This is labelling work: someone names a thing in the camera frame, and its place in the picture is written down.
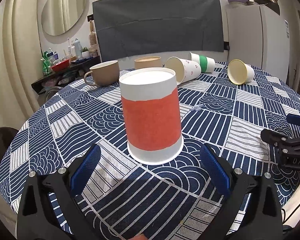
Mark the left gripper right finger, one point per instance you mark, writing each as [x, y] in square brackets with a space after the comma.
[262, 219]

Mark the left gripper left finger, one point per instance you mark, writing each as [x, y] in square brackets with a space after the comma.
[36, 217]

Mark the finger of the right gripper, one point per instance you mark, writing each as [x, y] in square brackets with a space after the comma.
[293, 119]
[273, 138]

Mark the white orange paper cup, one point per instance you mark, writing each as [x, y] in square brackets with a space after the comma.
[151, 113]

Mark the white yellow-rim paper cup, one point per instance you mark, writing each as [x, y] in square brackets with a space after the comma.
[240, 72]

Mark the white green paper cup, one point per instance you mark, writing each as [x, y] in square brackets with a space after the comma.
[207, 64]

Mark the white cup pink hearts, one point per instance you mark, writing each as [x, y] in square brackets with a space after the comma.
[185, 70]

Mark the brown kraft paper cup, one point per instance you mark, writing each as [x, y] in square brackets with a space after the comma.
[147, 62]

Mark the small clear plastic scrap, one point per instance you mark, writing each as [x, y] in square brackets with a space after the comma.
[196, 108]

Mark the white refrigerator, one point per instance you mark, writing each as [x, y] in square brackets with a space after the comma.
[260, 37]

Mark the dark side shelf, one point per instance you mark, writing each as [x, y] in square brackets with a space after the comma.
[64, 77]

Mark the green plastic bottle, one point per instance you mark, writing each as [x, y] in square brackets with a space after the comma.
[46, 64]

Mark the red bowl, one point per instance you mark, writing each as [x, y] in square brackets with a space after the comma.
[60, 66]

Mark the dark grey covered television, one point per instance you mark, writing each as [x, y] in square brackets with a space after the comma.
[135, 27]

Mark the beige ceramic mug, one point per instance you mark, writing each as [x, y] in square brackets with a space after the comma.
[103, 74]

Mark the small potted plant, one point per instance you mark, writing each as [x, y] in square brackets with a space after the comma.
[85, 53]

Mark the white spray bottle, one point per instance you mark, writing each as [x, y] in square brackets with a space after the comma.
[78, 48]

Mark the wooden brush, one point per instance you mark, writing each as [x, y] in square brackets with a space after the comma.
[92, 35]

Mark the oval wall mirror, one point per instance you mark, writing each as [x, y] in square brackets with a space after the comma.
[59, 16]

